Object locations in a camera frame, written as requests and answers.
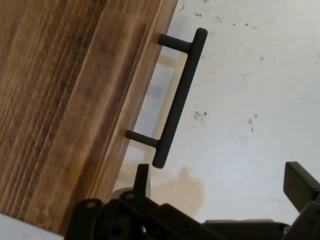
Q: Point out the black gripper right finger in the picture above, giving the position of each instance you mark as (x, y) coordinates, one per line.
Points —
(301, 182)

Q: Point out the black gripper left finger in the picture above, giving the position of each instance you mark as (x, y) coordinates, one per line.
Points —
(130, 220)

